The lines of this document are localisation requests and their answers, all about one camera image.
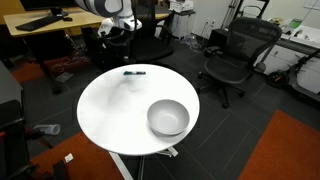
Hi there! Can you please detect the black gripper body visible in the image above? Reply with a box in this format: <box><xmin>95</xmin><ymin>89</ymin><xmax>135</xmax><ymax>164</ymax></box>
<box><xmin>101</xmin><ymin>28</ymin><xmax>133</xmax><ymax>51</ymax></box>

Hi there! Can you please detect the teal whiteboard marker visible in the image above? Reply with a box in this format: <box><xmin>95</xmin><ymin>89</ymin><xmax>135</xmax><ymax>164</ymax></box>
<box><xmin>123</xmin><ymin>70</ymin><xmax>147</xmax><ymax>76</ymax></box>

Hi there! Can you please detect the white round bowl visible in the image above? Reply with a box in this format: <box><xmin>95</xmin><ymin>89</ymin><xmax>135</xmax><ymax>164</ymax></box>
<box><xmin>146</xmin><ymin>98</ymin><xmax>191</xmax><ymax>137</ymax></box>

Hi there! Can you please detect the black computer tower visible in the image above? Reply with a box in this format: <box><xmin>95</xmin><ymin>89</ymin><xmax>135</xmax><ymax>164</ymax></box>
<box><xmin>81</xmin><ymin>26</ymin><xmax>116</xmax><ymax>71</ymax></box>

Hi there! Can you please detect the black padded office chair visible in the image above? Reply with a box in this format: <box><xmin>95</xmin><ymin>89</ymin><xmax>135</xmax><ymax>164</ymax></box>
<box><xmin>128</xmin><ymin>0</ymin><xmax>176</xmax><ymax>66</ymax></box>

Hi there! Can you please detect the grey flat floor box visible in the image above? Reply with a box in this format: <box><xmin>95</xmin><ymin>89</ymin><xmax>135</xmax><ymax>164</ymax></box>
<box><xmin>55</xmin><ymin>72</ymin><xmax>74</xmax><ymax>83</ymax></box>

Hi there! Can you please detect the white low cabinet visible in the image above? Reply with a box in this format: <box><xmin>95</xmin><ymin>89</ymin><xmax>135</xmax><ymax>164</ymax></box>
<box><xmin>171</xmin><ymin>11</ymin><xmax>196</xmax><ymax>39</ymax></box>

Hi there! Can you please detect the clear plastic bag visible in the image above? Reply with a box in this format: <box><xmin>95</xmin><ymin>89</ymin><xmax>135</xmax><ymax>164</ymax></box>
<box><xmin>181</xmin><ymin>33</ymin><xmax>205</xmax><ymax>52</ymax></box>

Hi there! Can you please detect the light wooden desk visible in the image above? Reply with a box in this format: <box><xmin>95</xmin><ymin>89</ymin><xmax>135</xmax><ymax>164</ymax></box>
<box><xmin>3</xmin><ymin>6</ymin><xmax>116</xmax><ymax>95</ymax></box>

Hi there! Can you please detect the black computer monitor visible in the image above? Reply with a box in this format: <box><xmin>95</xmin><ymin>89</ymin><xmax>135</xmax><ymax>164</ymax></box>
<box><xmin>19</xmin><ymin>0</ymin><xmax>79</xmax><ymax>18</ymax></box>

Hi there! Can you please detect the black keyboard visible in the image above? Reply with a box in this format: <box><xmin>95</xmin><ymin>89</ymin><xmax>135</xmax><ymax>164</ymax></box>
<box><xmin>14</xmin><ymin>15</ymin><xmax>64</xmax><ymax>33</ymax></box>

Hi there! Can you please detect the clear plastic cup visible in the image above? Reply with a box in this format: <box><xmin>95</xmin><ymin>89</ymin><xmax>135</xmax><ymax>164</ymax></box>
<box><xmin>33</xmin><ymin>123</ymin><xmax>62</xmax><ymax>136</ymax></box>

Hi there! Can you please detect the black mesh office chair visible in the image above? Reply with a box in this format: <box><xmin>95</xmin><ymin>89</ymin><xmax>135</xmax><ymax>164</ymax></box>
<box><xmin>196</xmin><ymin>16</ymin><xmax>283</xmax><ymax>109</ymax></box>

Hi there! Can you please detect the white table base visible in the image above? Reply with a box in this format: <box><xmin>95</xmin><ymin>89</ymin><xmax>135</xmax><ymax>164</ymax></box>
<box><xmin>108</xmin><ymin>146</ymin><xmax>179</xmax><ymax>180</ymax></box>

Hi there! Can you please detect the grey cabinet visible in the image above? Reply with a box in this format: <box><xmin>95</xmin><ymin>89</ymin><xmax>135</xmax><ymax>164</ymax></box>
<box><xmin>0</xmin><ymin>61</ymin><xmax>24</xmax><ymax>108</ymax></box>

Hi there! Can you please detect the small white card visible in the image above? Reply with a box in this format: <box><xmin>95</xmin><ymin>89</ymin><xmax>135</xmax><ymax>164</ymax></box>
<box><xmin>63</xmin><ymin>153</ymin><xmax>75</xmax><ymax>164</ymax></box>

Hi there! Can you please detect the black tripod stand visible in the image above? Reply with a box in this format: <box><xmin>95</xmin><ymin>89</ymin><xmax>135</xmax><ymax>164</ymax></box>
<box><xmin>221</xmin><ymin>0</ymin><xmax>271</xmax><ymax>28</ymax></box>

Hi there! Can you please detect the black electric scooter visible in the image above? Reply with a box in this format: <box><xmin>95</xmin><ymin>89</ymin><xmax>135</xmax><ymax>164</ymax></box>
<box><xmin>265</xmin><ymin>49</ymin><xmax>320</xmax><ymax>103</ymax></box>

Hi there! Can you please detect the green box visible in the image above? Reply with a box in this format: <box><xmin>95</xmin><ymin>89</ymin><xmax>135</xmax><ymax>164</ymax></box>
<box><xmin>288</xmin><ymin>18</ymin><xmax>303</xmax><ymax>29</ymax></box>

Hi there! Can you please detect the long white workbench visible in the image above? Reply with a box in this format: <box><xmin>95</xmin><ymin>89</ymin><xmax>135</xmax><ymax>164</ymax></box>
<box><xmin>253</xmin><ymin>24</ymin><xmax>320</xmax><ymax>94</ymax></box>

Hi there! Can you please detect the black box by wall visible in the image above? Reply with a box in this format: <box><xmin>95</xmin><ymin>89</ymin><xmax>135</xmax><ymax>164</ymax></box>
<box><xmin>209</xmin><ymin>28</ymin><xmax>231</xmax><ymax>51</ymax></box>

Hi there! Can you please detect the black chair frame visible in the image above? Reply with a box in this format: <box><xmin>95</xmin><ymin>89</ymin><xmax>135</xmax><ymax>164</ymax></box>
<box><xmin>0</xmin><ymin>99</ymin><xmax>38</xmax><ymax>180</ymax></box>

